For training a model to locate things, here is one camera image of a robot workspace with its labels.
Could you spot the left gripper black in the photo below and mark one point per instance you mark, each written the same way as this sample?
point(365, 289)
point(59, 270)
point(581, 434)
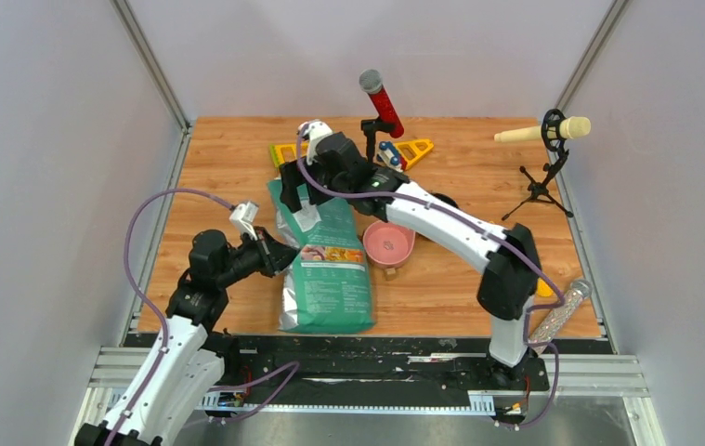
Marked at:
point(274, 255)

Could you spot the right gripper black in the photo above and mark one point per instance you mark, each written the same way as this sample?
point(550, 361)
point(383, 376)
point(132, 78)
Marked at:
point(293, 177)

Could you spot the green pet food bag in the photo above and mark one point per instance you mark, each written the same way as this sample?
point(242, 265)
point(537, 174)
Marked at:
point(327, 290)

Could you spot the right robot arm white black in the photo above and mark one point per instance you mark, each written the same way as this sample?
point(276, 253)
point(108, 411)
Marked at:
point(507, 259)

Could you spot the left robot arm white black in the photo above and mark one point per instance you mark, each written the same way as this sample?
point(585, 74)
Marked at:
point(182, 365)

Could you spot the pink cat-ear pet bowl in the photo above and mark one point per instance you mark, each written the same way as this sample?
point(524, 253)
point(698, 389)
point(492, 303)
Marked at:
point(387, 245)

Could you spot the black pet bowl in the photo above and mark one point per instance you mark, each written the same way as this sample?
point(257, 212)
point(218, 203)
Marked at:
point(446, 199)

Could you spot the yellow green toy triangle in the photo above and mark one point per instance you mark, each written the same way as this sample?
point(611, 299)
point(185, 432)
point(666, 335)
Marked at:
point(282, 153)

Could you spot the black round-base mic stand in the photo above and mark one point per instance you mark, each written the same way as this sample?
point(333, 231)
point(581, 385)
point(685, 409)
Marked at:
point(370, 127)

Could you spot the blue white toy car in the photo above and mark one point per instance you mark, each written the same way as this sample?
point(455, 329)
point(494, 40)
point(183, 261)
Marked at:
point(389, 155)

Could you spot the yellow orange toy triangle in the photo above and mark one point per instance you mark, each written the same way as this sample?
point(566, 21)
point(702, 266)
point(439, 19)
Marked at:
point(413, 151)

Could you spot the red glitter microphone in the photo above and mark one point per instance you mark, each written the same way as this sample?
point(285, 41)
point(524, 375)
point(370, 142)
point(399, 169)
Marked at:
point(371, 82)

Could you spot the small wooden block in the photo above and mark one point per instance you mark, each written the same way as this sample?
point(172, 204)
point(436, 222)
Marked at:
point(390, 273)

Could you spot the yellow scoop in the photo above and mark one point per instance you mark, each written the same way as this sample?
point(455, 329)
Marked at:
point(544, 290)

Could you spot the cream microphone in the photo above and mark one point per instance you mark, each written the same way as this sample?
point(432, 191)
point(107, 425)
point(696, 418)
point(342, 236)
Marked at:
point(568, 128)

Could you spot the silver glitter microphone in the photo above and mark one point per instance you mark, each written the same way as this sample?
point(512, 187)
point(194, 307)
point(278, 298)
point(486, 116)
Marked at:
point(578, 291)

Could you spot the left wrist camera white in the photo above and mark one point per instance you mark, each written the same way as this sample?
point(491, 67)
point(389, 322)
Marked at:
point(242, 217)

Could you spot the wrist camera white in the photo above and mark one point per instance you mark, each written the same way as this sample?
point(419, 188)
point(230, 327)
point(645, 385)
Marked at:
point(242, 217)
point(313, 132)

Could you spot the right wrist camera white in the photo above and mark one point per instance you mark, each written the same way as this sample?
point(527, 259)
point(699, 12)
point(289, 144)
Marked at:
point(313, 132)

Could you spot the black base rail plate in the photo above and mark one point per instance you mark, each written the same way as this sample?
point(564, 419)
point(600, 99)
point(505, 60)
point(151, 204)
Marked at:
point(370, 371)

